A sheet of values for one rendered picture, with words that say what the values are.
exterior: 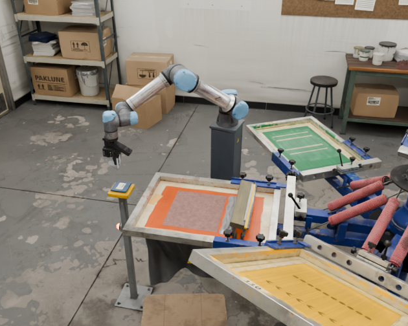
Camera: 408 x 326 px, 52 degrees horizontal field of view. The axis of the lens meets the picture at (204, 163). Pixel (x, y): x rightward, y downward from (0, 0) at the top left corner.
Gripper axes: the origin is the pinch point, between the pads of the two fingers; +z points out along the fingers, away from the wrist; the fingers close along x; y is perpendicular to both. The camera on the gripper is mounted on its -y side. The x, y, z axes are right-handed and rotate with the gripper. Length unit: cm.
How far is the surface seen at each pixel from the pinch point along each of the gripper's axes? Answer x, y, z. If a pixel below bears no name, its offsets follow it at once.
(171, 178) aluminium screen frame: -13.4, -28.7, 12.0
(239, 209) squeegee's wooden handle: 21, -76, 4
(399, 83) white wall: -368, -234, 57
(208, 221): 21, -59, 15
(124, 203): 2.0, -1.7, 24.7
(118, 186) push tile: 0.9, 1.0, 13.2
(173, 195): 0.4, -33.7, 14.7
